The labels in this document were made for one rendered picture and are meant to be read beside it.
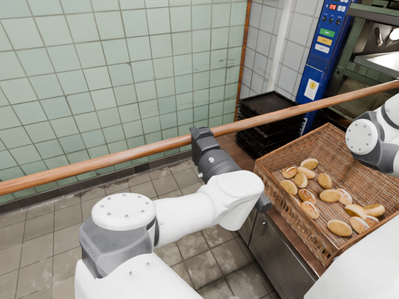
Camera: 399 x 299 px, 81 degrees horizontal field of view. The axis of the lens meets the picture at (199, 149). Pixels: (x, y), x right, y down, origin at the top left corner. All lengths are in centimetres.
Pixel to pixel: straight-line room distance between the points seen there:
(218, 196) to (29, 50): 150
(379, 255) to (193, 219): 24
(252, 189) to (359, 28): 110
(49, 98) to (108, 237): 159
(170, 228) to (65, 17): 147
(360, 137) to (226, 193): 33
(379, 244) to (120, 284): 25
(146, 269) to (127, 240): 4
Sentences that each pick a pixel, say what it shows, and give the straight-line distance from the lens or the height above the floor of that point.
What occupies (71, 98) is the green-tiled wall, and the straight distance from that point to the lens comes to 182.
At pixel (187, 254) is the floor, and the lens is 176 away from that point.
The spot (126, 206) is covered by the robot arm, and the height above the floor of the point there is 134.
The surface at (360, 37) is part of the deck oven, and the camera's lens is 142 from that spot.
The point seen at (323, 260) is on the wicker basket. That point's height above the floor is 61.
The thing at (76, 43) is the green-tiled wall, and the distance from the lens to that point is 170.
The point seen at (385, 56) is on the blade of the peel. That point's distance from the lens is 159.
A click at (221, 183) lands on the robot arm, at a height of 126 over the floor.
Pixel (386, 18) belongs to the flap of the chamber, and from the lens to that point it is 118.
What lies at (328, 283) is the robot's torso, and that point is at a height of 133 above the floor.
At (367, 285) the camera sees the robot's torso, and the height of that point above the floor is 138.
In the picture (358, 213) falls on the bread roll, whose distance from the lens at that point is 136.
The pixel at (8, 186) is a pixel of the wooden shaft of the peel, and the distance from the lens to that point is 67.
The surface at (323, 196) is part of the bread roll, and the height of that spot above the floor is 63.
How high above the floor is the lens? 158
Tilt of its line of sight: 40 degrees down
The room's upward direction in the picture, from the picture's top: straight up
